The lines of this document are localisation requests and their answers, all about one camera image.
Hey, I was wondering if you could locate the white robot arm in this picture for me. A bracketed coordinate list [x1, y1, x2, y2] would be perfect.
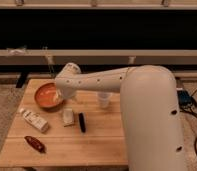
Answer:
[55, 63, 188, 171]

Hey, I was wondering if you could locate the clear plastic cup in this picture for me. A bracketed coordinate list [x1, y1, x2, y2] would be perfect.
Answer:
[97, 92, 111, 108]

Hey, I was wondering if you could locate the black marker pen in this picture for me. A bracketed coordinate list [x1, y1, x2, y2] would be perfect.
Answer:
[78, 113, 86, 133]

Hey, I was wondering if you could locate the orange bowl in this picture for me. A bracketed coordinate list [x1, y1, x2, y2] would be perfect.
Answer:
[34, 82, 63, 109]

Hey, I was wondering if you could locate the wooden table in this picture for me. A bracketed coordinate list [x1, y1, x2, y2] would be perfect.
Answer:
[0, 79, 127, 167]

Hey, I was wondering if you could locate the blue power box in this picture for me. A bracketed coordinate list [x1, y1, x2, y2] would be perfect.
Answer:
[177, 90, 192, 106]

